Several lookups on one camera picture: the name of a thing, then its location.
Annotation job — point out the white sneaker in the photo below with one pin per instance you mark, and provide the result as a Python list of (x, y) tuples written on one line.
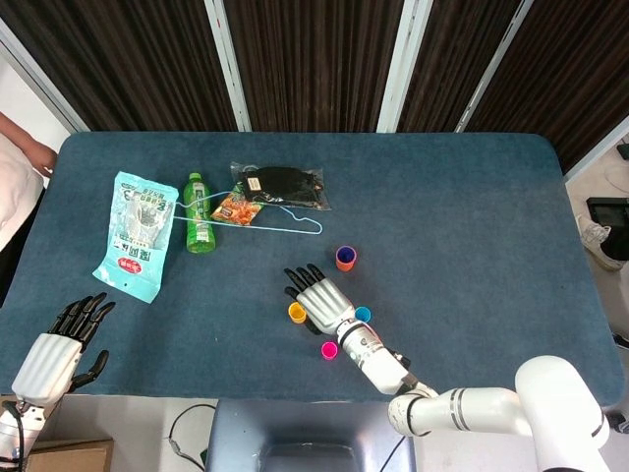
[(597, 241)]

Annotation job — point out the blue-green tablecloth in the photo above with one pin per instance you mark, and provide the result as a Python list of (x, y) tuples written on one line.
[(442, 196)]

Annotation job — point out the brown cardboard box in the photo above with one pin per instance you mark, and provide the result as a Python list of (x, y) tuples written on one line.
[(74, 457)]

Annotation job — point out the silver and black left hand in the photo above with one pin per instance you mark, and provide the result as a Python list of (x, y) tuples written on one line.
[(46, 364)]

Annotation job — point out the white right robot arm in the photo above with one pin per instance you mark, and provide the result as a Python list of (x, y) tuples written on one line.
[(373, 359)]

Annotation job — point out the blue plastic cup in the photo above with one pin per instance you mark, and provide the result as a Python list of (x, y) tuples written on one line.
[(362, 313)]

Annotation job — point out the orange snack packet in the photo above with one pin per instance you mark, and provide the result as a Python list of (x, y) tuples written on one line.
[(236, 209)]

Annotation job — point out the orange plastic cup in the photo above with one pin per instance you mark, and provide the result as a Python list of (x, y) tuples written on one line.
[(346, 267)]

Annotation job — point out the person in white shirt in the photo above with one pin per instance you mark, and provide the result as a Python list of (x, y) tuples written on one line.
[(15, 187)]

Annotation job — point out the yellow plastic cup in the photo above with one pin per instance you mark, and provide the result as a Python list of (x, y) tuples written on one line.
[(296, 314)]

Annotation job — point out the white partition post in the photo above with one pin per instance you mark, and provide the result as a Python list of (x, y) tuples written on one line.
[(491, 69), (228, 64), (405, 64), (44, 83)]

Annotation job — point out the grey robot torso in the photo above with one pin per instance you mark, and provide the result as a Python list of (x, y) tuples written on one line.
[(295, 428)]

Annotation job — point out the black garment in clear bag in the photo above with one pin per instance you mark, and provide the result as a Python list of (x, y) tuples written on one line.
[(285, 184)]

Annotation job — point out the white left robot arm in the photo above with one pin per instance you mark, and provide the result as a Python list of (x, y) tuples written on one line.
[(15, 428)]

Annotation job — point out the purple plastic cup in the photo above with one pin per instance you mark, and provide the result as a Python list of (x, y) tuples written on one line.
[(346, 255)]

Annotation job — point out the pink plastic cup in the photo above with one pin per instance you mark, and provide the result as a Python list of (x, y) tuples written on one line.
[(328, 351)]

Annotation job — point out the green tea bottle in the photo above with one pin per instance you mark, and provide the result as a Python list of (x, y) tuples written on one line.
[(199, 216)]

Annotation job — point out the pale teal snack bag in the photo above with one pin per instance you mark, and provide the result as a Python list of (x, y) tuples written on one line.
[(137, 231)]

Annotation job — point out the silver and black right hand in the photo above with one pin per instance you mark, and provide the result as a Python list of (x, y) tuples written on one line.
[(324, 302)]

